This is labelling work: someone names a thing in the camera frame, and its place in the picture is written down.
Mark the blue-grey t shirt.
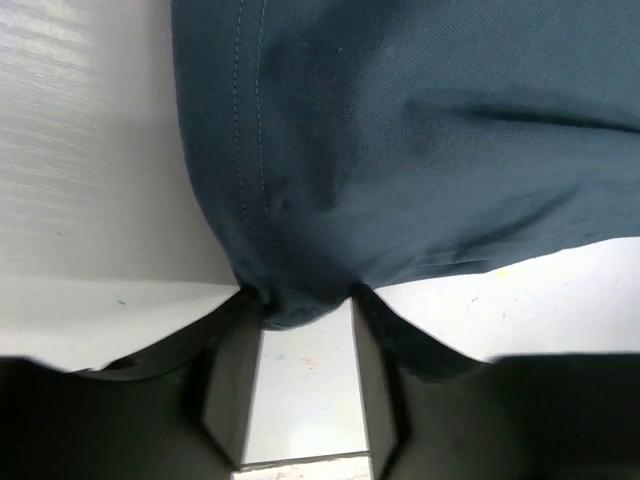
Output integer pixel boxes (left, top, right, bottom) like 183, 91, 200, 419
171, 1, 639, 330

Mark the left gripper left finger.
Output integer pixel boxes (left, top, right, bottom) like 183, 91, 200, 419
75, 289, 262, 479

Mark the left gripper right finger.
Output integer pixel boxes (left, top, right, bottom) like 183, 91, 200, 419
351, 285, 495, 479

